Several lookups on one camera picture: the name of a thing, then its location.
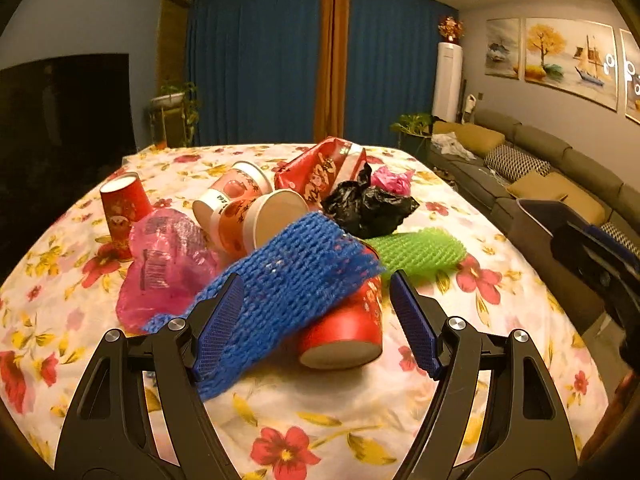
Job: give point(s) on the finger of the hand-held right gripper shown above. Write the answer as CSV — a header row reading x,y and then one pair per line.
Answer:
x,y
575,250

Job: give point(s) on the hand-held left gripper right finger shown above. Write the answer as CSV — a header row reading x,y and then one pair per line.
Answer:
x,y
415,330

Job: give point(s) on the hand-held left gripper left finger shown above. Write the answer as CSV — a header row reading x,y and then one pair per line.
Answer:
x,y
216,330

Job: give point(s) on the dark grey trash bin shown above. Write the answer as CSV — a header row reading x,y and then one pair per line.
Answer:
x,y
535,217

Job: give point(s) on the green foam net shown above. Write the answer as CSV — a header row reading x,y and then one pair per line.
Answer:
x,y
420,252

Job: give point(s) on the large pink plastic bag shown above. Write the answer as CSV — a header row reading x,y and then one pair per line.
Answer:
x,y
160,260

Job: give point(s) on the blue foam net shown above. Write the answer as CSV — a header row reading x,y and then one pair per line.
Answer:
x,y
300,270

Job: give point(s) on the white red printed paper cup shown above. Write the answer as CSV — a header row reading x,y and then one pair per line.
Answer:
x,y
280,215
245,180
220,215

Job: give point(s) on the black plastic bag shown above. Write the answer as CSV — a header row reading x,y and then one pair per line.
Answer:
x,y
365,205

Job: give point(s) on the person's right forearm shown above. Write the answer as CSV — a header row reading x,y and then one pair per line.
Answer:
x,y
617,410

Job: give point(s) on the large yellow cushion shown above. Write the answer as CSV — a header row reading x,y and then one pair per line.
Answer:
x,y
582,200

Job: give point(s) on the black white patterned cushion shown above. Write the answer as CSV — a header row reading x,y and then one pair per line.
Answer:
x,y
517,162
625,234

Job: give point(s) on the square yellow cushion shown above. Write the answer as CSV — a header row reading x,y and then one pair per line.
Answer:
x,y
535,187

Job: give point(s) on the grey sectional sofa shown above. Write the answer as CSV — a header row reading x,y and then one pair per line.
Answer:
x,y
540,142

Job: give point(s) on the long yellow cushion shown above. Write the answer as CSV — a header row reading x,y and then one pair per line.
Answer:
x,y
475,137

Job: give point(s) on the small pink plastic bag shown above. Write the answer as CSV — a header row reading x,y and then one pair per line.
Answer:
x,y
392,180

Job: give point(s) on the white clothes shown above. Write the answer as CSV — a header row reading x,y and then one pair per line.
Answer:
x,y
452,145

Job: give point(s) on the white stick vacuum cleaner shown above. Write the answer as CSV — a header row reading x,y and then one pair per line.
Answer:
x,y
469,107

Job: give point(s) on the red foil packet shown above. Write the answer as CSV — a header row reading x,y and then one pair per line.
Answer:
x,y
310,170

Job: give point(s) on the sailing ship tree painting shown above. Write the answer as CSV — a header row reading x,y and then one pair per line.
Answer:
x,y
570,60

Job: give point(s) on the small red orange object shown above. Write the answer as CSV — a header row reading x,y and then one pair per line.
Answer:
x,y
159,143

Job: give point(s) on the potted plant green pot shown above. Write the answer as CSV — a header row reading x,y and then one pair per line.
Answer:
x,y
412,127

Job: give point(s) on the metal plant stand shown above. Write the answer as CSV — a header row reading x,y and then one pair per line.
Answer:
x,y
162,125

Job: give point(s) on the white standing air conditioner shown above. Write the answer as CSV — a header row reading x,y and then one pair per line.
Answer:
x,y
446,80

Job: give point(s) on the small landscape painting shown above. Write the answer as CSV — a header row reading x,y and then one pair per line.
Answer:
x,y
502,47

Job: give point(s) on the potted plant white bowl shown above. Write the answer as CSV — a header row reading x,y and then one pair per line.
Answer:
x,y
172,97

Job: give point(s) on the black television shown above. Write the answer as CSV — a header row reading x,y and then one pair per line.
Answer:
x,y
60,135

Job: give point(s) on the red gold flower decoration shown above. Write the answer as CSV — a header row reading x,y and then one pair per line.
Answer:
x,y
451,30

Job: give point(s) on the blue curtain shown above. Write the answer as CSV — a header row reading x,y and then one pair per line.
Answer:
x,y
395,60
250,60

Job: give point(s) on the orange curtain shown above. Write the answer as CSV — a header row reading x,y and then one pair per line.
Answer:
x,y
332,60

